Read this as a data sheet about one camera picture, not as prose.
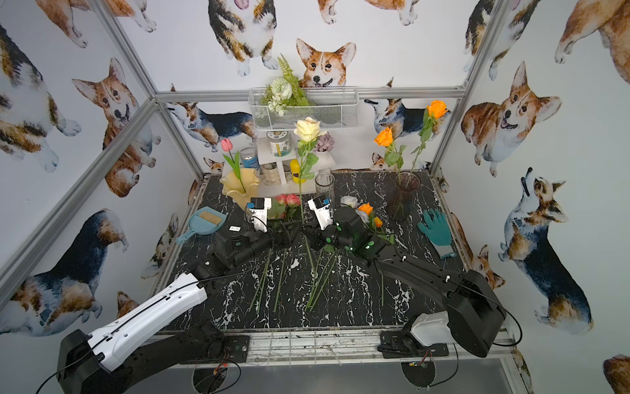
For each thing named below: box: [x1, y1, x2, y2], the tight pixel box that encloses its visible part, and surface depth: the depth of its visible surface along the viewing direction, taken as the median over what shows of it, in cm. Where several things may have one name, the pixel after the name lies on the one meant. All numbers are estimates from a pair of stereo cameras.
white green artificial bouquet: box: [260, 53, 313, 117], surface depth 82 cm
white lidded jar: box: [265, 130, 291, 157], surface depth 94 cm
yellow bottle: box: [289, 158, 307, 184], surface depth 111 cm
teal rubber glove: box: [416, 208, 457, 260], surface depth 101 cm
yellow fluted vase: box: [219, 167, 261, 211], surface depth 94 cm
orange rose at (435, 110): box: [406, 100, 450, 174], surface depth 87 cm
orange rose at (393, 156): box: [374, 126, 407, 176], surface depth 87 cm
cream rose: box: [293, 117, 325, 277], surface depth 65 cm
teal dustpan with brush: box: [175, 206, 228, 244], surface depth 106 cm
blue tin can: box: [239, 146, 260, 170], surface depth 99 cm
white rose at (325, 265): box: [305, 244, 338, 312], surface depth 90 cm
